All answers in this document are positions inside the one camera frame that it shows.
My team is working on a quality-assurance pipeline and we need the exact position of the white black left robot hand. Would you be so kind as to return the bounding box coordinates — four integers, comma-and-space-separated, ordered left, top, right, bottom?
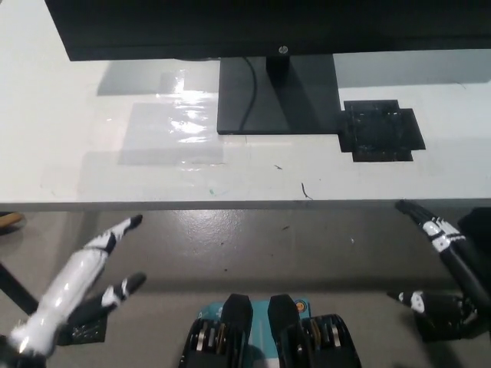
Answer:
9, 214, 147, 356

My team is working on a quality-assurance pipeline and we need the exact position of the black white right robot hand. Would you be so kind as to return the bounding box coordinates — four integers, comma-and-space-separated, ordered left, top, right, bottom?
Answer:
387, 199, 491, 340

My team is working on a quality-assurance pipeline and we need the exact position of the black HP monitor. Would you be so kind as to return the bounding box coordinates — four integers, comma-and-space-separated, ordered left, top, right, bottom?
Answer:
44, 0, 491, 136

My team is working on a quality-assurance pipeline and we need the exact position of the black teal robot torso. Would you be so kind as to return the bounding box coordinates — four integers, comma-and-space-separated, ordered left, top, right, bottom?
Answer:
178, 293, 364, 368

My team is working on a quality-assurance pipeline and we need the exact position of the black floor tape patch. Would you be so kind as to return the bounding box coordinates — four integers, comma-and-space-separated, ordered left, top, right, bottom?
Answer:
57, 312, 108, 344

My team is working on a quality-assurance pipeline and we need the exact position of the black table leg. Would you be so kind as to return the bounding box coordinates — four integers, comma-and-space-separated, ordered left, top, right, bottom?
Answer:
0, 262, 39, 314

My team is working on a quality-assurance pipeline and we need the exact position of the brown wooden object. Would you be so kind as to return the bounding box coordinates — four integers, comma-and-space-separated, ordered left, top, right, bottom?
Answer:
0, 211, 25, 235

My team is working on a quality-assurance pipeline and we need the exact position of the black bulky object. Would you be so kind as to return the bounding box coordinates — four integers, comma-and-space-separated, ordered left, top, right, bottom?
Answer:
458, 206, 491, 269

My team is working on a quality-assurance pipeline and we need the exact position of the clear glossy tape sheet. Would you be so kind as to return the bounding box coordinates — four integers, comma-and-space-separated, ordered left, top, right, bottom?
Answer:
118, 71, 226, 168

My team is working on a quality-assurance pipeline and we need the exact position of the black tape patch on table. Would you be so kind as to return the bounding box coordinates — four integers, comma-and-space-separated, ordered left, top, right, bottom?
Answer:
337, 99, 427, 163

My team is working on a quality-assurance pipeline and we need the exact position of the black monitor cable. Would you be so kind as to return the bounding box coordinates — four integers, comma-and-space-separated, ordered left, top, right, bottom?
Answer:
239, 57, 257, 131

